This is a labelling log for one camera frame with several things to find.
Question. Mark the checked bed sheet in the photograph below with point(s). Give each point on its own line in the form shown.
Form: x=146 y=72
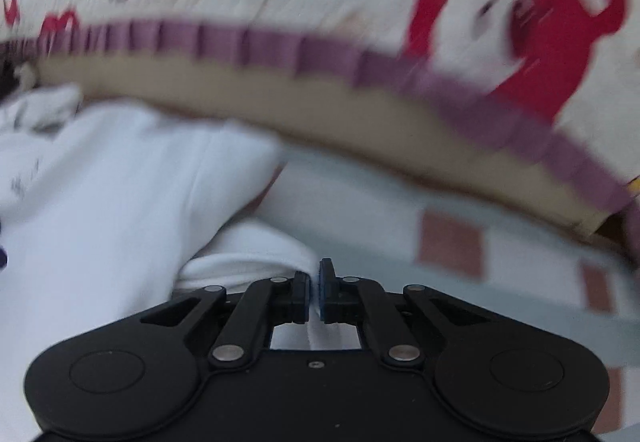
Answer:
x=350 y=212

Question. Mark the white garment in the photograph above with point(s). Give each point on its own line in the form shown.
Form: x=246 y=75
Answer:
x=125 y=197

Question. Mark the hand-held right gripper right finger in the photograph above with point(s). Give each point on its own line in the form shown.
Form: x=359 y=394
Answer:
x=326 y=294

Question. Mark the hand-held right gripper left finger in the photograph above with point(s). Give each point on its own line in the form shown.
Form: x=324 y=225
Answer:
x=305 y=297

